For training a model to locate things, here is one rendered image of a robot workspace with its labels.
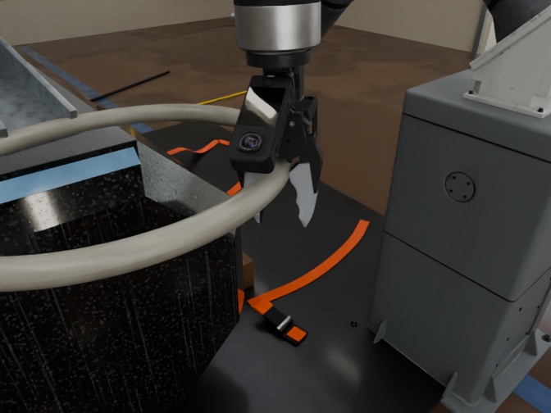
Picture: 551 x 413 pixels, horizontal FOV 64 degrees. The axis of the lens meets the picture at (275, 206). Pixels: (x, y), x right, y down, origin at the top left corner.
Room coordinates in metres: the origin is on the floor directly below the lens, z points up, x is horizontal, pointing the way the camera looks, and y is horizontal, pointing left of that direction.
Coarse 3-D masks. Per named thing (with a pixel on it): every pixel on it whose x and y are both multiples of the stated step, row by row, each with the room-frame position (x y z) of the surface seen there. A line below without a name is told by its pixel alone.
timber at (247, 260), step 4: (244, 256) 1.30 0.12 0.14; (248, 256) 1.30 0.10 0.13; (244, 260) 1.28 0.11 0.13; (248, 260) 1.28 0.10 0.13; (252, 260) 1.28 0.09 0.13; (244, 264) 1.26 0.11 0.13; (248, 264) 1.26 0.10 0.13; (252, 264) 1.27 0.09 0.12; (244, 268) 1.25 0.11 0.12; (248, 268) 1.26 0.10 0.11; (252, 268) 1.27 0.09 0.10; (244, 272) 1.25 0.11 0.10; (248, 272) 1.26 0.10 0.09; (252, 272) 1.27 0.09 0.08; (244, 276) 1.25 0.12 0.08; (248, 276) 1.26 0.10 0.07; (252, 276) 1.27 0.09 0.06; (244, 280) 1.25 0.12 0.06; (248, 280) 1.26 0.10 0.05; (252, 280) 1.27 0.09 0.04; (244, 284) 1.25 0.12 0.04; (248, 284) 1.26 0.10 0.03; (252, 284) 1.27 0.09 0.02; (244, 288) 1.25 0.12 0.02
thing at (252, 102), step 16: (256, 80) 0.47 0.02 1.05; (272, 80) 0.46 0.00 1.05; (288, 80) 0.46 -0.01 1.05; (256, 96) 0.45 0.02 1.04; (272, 96) 0.45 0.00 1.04; (288, 96) 0.45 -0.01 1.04; (240, 112) 0.43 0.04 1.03; (256, 112) 0.43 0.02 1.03; (272, 112) 0.43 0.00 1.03; (288, 112) 0.45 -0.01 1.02; (240, 128) 0.41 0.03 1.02; (256, 128) 0.41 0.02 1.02; (272, 128) 0.41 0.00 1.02; (240, 144) 0.39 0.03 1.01; (256, 144) 0.39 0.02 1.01; (272, 144) 0.39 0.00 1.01; (240, 160) 0.38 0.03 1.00; (256, 160) 0.38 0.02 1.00; (272, 160) 0.39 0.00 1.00
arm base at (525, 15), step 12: (492, 0) 1.07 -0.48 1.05; (504, 0) 1.04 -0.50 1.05; (516, 0) 1.02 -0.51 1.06; (528, 0) 1.00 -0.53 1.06; (540, 0) 0.98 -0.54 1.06; (492, 12) 1.08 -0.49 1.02; (504, 12) 1.03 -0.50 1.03; (516, 12) 1.01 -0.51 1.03; (528, 12) 0.99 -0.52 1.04; (504, 24) 1.02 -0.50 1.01; (516, 24) 1.00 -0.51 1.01; (504, 36) 1.02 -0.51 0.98
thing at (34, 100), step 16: (0, 48) 0.88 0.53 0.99; (0, 64) 0.88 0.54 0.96; (16, 64) 0.83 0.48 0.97; (0, 80) 0.82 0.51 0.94; (16, 80) 0.83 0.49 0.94; (32, 80) 0.79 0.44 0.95; (0, 96) 0.77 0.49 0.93; (16, 96) 0.78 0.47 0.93; (32, 96) 0.79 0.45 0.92; (48, 96) 0.75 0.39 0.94; (0, 112) 0.72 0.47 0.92; (16, 112) 0.73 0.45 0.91; (32, 112) 0.74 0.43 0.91; (48, 112) 0.75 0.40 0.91; (64, 112) 0.71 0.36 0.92; (0, 128) 0.62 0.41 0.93; (16, 128) 0.69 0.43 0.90
